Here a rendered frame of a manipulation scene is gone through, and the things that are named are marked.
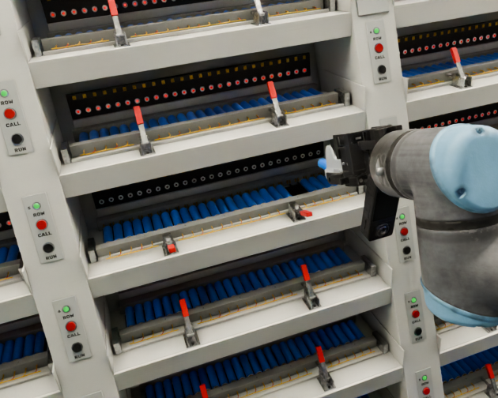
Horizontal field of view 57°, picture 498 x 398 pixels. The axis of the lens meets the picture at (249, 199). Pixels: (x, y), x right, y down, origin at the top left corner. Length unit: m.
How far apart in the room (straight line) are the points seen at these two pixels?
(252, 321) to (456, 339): 0.52
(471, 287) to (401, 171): 0.15
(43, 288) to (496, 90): 1.02
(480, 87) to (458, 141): 0.65
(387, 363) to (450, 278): 0.64
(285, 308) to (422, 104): 0.52
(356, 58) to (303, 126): 0.18
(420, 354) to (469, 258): 0.66
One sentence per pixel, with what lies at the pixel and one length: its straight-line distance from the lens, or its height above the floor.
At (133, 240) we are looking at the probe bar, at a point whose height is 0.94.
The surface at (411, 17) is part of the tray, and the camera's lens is 1.08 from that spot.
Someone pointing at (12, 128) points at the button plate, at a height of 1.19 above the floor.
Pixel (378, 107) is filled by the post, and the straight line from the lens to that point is 1.00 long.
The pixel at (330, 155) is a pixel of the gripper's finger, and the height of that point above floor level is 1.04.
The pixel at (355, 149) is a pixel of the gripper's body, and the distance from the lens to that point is 0.70.
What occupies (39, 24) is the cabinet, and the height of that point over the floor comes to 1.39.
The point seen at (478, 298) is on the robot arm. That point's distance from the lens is 0.56.
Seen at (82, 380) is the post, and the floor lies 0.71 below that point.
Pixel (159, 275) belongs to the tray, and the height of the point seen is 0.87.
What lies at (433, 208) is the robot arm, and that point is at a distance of 0.54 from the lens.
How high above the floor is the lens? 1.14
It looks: 10 degrees down
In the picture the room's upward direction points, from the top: 11 degrees counter-clockwise
